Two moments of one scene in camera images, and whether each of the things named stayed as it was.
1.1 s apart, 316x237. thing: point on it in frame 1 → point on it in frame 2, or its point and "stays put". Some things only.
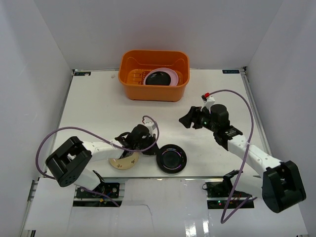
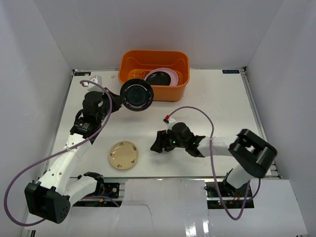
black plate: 158,78 stays put
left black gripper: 150,145 → 114,100
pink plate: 172,75 stays put
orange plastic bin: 133,65 stays put
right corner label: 230,71 stays put
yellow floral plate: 125,163 stays put
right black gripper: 193,115 → 161,141
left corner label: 82,73 stays put
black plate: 171,159 → 137,95
